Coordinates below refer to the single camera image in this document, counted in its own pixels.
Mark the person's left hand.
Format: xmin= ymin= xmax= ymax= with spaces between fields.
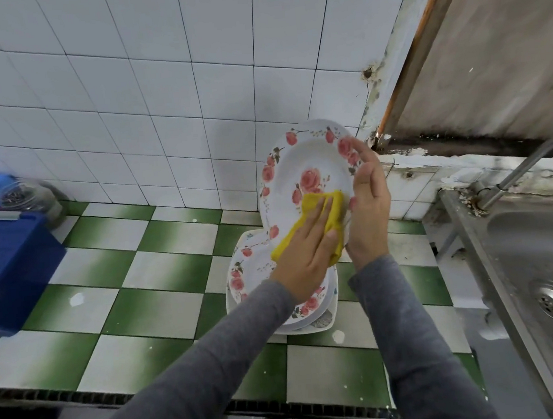
xmin=262 ymin=194 xmax=346 ymax=307

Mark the glass jar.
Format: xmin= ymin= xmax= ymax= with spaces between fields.
xmin=0 ymin=177 xmax=67 ymax=232

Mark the blue plastic box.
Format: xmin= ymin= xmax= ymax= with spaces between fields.
xmin=0 ymin=206 xmax=74 ymax=339

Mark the metal faucet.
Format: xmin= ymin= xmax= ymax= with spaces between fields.
xmin=468 ymin=135 xmax=553 ymax=212

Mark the person's right forearm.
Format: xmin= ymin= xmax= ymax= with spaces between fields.
xmin=347 ymin=246 xmax=503 ymax=419

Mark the stainless steel sink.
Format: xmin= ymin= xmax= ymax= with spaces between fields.
xmin=439 ymin=178 xmax=553 ymax=419

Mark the person's right hand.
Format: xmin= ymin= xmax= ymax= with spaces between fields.
xmin=336 ymin=136 xmax=398 ymax=271

